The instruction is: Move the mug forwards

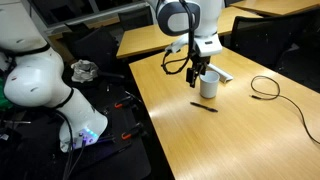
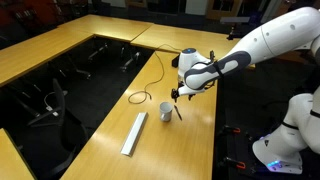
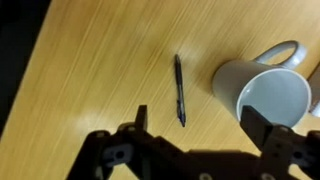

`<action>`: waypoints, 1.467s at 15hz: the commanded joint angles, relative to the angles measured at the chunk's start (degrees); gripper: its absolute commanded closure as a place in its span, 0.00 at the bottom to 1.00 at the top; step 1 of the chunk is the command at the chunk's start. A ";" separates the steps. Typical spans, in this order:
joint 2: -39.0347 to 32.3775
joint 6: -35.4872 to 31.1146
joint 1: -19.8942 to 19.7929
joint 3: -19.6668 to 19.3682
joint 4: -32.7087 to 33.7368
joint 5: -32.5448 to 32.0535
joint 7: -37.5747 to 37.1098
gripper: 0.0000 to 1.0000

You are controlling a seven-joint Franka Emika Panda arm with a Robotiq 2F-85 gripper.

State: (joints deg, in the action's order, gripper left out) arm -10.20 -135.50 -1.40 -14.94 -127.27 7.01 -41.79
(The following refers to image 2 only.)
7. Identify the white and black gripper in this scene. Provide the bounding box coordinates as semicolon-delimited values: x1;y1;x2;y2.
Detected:
170;84;201;103

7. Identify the white ceramic mug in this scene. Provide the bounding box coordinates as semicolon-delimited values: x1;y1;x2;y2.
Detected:
159;101;174;123

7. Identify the black pen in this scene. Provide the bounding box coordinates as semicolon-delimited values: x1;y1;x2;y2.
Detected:
173;104;184;122

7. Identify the small black power box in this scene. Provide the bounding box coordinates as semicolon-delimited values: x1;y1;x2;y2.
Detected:
171;54;181;68

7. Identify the long silver metal bar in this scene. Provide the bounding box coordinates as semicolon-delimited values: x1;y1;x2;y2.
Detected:
120;112;149;158

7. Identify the black chair with metal base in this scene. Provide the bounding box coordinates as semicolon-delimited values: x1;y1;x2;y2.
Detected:
118;46;143;73
65;54;93;81
87;42;110;63

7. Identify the black office chair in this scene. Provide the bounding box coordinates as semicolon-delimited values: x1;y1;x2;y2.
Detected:
25;78;90;180

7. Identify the thin black cable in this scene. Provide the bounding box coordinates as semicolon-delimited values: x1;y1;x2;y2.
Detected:
127;43;183;105

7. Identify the black robot wrist cable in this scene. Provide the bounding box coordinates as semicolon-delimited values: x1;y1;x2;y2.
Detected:
192;49;224;91

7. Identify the black clamp with orange handle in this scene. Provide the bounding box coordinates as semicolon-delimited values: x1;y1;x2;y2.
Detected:
218;156;247;170
218;124;242;136

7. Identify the black camera stand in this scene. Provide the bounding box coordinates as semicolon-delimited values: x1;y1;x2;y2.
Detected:
219;16;251;41

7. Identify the white charger cable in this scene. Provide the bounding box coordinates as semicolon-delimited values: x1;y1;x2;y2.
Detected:
43;91;69;118

